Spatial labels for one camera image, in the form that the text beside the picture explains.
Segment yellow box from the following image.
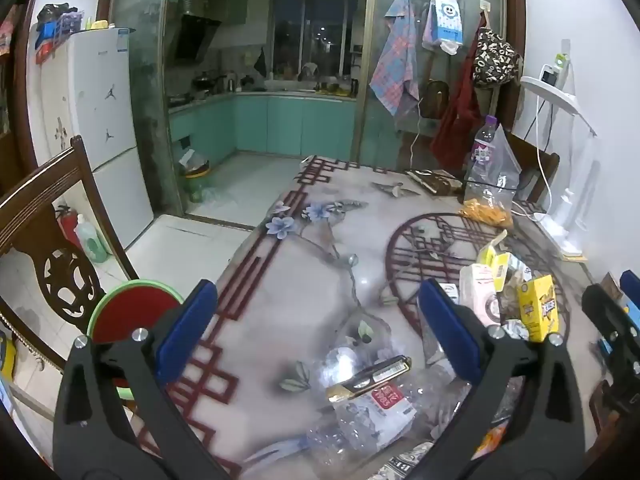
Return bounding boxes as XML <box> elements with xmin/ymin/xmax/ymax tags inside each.
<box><xmin>477</xmin><ymin>230</ymin><xmax>511</xmax><ymax>291</ymax></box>

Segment white power strip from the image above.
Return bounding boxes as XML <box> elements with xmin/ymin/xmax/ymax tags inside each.
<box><xmin>532</xmin><ymin>210</ymin><xmax>562</xmax><ymax>234</ymax></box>

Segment white refrigerator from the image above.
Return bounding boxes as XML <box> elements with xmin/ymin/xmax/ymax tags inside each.
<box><xmin>40</xmin><ymin>27</ymin><xmax>156</xmax><ymax>251</ymax></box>

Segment plain wooden chair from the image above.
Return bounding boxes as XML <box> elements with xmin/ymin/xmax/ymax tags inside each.
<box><xmin>502</xmin><ymin>130</ymin><xmax>561</xmax><ymax>206</ymax></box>

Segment purple cap water bottle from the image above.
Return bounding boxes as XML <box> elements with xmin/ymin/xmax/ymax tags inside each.
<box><xmin>464</xmin><ymin>115</ymin><xmax>501</xmax><ymax>206</ymax></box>

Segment blue white wrapper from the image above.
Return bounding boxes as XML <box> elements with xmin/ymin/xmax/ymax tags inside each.
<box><xmin>507</xmin><ymin>255</ymin><xmax>533</xmax><ymax>286</ymax></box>

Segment black gold cigarette pack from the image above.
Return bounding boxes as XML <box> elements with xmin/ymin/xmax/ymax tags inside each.
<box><xmin>327</xmin><ymin>355</ymin><xmax>412</xmax><ymax>403</ymax></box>

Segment red fire extinguisher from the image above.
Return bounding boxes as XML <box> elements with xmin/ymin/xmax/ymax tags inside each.
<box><xmin>55</xmin><ymin>205</ymin><xmax>83</xmax><ymax>252</ymax></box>

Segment blue plastic baskets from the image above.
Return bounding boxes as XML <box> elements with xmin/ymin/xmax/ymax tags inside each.
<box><xmin>34</xmin><ymin>4</ymin><xmax>83</xmax><ymax>63</ymax></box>

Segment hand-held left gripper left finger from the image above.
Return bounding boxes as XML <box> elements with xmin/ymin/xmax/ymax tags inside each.
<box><xmin>52</xmin><ymin>279</ymin><xmax>236</xmax><ymax>480</ymax></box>

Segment clear bag of orange snacks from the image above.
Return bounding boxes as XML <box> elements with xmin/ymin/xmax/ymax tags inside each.
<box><xmin>459</xmin><ymin>132</ymin><xmax>521</xmax><ymax>228</ymax></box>

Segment black range hood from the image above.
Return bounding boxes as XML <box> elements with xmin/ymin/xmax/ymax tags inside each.
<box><xmin>172</xmin><ymin>0</ymin><xmax>223</xmax><ymax>63</ymax></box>

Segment black wok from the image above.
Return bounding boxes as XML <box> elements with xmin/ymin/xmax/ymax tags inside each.
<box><xmin>192</xmin><ymin>74</ymin><xmax>226</xmax><ymax>96</ymax></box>

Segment red garment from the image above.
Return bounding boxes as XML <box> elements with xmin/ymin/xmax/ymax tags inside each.
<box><xmin>430</xmin><ymin>15</ymin><xmax>488</xmax><ymax>171</ymax></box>

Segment blue white hanging package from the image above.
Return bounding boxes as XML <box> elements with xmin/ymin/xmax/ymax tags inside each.
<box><xmin>422</xmin><ymin>0</ymin><xmax>463</xmax><ymax>56</ymax></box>

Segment clear plastic wrappers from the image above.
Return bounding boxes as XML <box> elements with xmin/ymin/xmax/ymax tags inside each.
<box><xmin>302</xmin><ymin>375</ymin><xmax>476</xmax><ymax>456</ymax></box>

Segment white paper ball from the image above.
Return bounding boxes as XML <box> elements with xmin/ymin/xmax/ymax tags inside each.
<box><xmin>502</xmin><ymin>319</ymin><xmax>531</xmax><ymax>341</ymax></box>

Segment teal kitchen cabinets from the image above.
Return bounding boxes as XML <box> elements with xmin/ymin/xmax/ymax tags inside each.
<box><xmin>169</xmin><ymin>92</ymin><xmax>358</xmax><ymax>171</ymax></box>

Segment plaid towel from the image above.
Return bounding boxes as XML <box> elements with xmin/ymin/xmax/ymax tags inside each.
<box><xmin>369</xmin><ymin>0</ymin><xmax>421</xmax><ymax>118</ymax></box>

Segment yellow drink carton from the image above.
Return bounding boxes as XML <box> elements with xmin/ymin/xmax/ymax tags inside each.
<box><xmin>516</xmin><ymin>275</ymin><xmax>560</xmax><ymax>343</ymax></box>

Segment red wall hanging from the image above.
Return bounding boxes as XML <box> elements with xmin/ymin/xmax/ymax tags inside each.
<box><xmin>0</xmin><ymin>5</ymin><xmax>21</xmax><ymax>56</ymax></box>

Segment yellow floor item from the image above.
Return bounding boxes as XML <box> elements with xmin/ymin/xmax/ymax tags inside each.
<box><xmin>0</xmin><ymin>340</ymin><xmax>18</xmax><ymax>381</ymax></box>

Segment brown paper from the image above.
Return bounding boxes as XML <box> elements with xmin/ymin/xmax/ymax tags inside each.
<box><xmin>497</xmin><ymin>280</ymin><xmax>523</xmax><ymax>321</ymax></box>

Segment brown patterned bag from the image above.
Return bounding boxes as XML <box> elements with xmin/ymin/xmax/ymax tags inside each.
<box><xmin>472</xmin><ymin>27</ymin><xmax>521</xmax><ymax>88</ymax></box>

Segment thin white cable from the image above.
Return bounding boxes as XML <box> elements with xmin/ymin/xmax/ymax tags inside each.
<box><xmin>410</xmin><ymin>102</ymin><xmax>426</xmax><ymax>171</ymax></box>

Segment white charging cable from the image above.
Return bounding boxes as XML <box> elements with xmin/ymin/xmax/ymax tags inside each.
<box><xmin>536</xmin><ymin>85</ymin><xmax>555</xmax><ymax>217</ymax></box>

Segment white desk lamp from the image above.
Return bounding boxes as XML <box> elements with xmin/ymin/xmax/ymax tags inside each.
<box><xmin>520</xmin><ymin>75</ymin><xmax>601</xmax><ymax>256</ymax></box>

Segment orange snack bag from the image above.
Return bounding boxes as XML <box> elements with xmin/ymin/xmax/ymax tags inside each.
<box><xmin>477</xmin><ymin>422</ymin><xmax>508</xmax><ymax>461</ymax></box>

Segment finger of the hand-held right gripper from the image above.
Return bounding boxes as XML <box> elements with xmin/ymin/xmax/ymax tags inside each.
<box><xmin>581</xmin><ymin>284</ymin><xmax>640</xmax><ymax>361</ymax></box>
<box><xmin>621</xmin><ymin>270</ymin><xmax>640</xmax><ymax>332</ymax></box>

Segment clear plastic wrap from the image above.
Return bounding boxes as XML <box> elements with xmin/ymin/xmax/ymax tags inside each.
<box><xmin>315</xmin><ymin>317</ymin><xmax>401</xmax><ymax>386</ymax></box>

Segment brown patterned pouch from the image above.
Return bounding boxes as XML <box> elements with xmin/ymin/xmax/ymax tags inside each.
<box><xmin>405</xmin><ymin>169</ymin><xmax>463</xmax><ymax>196</ymax></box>

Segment pink drink carton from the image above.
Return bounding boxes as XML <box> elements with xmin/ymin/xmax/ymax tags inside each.
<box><xmin>459</xmin><ymin>264</ymin><xmax>501</xmax><ymax>326</ymax></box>

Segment green kitchen waste bin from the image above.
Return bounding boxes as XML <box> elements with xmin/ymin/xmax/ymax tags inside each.
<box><xmin>179</xmin><ymin>150</ymin><xmax>211</xmax><ymax>203</ymax></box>

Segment green detergent bottle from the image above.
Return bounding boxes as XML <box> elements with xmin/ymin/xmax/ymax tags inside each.
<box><xmin>74</xmin><ymin>214</ymin><xmax>108</xmax><ymax>264</ymax></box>

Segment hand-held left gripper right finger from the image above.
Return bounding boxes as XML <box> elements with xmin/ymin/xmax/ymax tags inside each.
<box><xmin>417</xmin><ymin>277</ymin><xmax>586</xmax><ymax>480</ymax></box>

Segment kitchen window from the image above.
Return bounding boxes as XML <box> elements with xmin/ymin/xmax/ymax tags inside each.
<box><xmin>272</xmin><ymin>0</ymin><xmax>361</xmax><ymax>81</ymax></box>

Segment carved wooden chair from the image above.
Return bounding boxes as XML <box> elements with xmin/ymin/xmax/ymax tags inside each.
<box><xmin>0</xmin><ymin>135</ymin><xmax>141</xmax><ymax>376</ymax></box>

